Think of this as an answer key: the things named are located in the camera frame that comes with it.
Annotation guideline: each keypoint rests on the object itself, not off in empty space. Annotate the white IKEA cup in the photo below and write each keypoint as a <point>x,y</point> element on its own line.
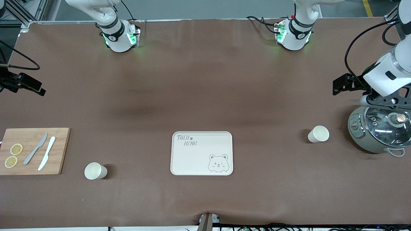
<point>318,134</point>
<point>94,171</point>

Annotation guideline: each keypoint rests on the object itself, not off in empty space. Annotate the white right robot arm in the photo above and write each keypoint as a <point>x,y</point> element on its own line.
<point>117,37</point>

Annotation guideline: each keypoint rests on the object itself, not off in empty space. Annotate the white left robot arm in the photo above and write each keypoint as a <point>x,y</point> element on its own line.
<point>297,37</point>

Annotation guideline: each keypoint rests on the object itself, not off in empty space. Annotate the white bear print tray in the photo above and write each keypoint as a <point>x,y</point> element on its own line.
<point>201,153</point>

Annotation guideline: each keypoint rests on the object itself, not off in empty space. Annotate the grey pot with glass lid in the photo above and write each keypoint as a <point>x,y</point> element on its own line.
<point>361,134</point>

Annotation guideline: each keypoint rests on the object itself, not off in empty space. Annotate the glass pot lid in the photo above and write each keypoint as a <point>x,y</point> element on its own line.
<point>382,128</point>

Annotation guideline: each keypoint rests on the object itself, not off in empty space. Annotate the lemon slice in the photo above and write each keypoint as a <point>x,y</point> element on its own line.
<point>11,161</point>
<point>16,149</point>

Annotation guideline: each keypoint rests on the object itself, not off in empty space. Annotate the grey plastic knife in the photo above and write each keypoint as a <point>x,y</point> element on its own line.
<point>33,150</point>

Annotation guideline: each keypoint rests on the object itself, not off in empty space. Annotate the white plastic knife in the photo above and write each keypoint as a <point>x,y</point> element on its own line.
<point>47,152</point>

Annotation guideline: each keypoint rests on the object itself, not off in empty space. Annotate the bamboo cutting board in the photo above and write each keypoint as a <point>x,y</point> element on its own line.
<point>61,150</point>

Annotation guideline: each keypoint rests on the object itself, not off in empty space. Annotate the grey table edge clamp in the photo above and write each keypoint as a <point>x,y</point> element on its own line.
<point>208,221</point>

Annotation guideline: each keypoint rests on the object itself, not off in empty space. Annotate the aluminium frame profile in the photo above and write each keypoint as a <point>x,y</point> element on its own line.
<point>392,15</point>
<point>25,16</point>

